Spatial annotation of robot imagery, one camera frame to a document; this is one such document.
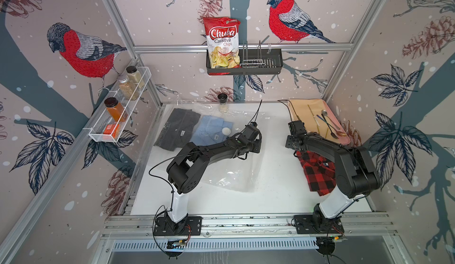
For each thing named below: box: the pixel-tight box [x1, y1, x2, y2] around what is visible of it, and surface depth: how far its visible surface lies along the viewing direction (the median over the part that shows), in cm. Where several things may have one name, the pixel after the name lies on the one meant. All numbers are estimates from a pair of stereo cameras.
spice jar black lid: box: [126, 65, 145, 89], surface depth 82 cm
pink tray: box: [319, 98, 351, 146], surface depth 109 cm
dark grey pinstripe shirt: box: [153, 108, 201, 152], surface depth 106 cm
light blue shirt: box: [188, 114, 234, 147], surface depth 106 cm
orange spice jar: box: [104, 97, 125, 122], surface depth 68 cm
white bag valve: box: [221, 127, 232, 136], surface depth 105 cm
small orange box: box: [103, 123, 120, 138], surface depth 68 cm
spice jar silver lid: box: [117, 74, 139, 101], surface depth 77 cm
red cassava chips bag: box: [202, 17, 242, 76], surface depth 84 cm
